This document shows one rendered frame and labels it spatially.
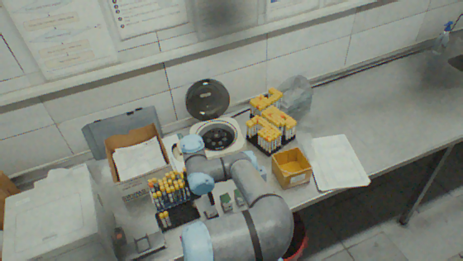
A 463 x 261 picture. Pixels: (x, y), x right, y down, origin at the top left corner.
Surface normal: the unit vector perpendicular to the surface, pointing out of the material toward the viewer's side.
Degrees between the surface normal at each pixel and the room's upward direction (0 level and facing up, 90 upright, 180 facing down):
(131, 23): 92
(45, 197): 0
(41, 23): 94
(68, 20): 93
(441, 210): 0
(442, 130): 0
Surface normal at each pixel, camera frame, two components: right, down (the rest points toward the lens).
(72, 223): -0.06, -0.70
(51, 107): 0.40, 0.64
